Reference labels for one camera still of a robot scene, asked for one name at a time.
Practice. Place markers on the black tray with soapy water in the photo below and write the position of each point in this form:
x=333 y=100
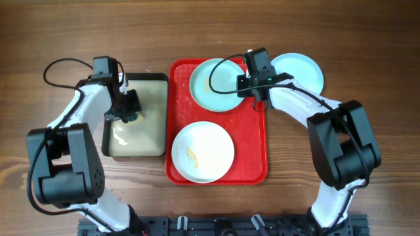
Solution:
x=144 y=137

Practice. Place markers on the pale green plate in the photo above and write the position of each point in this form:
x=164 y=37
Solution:
x=223 y=79

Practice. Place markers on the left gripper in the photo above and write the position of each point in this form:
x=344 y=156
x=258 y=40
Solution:
x=128 y=109

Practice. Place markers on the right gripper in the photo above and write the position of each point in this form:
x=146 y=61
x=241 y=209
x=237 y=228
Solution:
x=260 y=98

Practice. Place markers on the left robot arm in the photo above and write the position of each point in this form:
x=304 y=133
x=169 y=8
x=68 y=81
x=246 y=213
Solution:
x=66 y=174

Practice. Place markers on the white plate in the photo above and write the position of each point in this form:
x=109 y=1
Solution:
x=203 y=152

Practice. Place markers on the red plastic tray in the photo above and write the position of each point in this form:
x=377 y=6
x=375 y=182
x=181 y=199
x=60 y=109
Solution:
x=245 y=125

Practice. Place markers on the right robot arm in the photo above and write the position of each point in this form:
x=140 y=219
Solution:
x=344 y=149

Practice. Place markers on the green and yellow sponge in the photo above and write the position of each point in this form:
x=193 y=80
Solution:
x=134 y=118

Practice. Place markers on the light blue plate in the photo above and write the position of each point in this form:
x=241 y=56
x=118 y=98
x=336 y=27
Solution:
x=302 y=68

